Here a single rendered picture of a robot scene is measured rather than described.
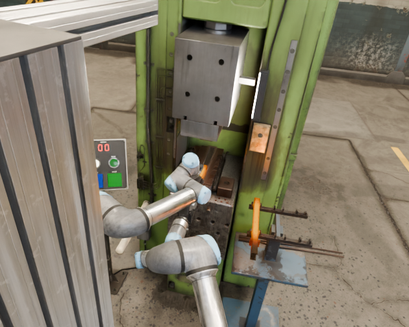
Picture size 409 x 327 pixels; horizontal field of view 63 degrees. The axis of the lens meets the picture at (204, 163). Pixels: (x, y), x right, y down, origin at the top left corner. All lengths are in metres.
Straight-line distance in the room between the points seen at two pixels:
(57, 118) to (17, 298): 0.20
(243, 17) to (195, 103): 0.45
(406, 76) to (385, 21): 1.30
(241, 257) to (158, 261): 0.79
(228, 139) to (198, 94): 0.69
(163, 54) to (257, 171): 0.84
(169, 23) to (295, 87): 0.70
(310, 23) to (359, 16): 6.17
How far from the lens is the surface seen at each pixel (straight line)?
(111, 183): 1.89
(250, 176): 1.99
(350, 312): 2.84
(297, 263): 1.96
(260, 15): 1.67
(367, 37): 7.99
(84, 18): 0.52
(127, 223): 1.20
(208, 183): 1.90
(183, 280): 2.47
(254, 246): 1.56
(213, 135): 1.73
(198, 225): 2.03
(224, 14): 1.69
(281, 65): 1.71
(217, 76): 1.61
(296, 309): 2.68
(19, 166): 0.36
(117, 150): 1.88
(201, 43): 1.59
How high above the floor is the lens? 2.11
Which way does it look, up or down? 33 degrees down
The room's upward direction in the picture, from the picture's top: 6 degrees clockwise
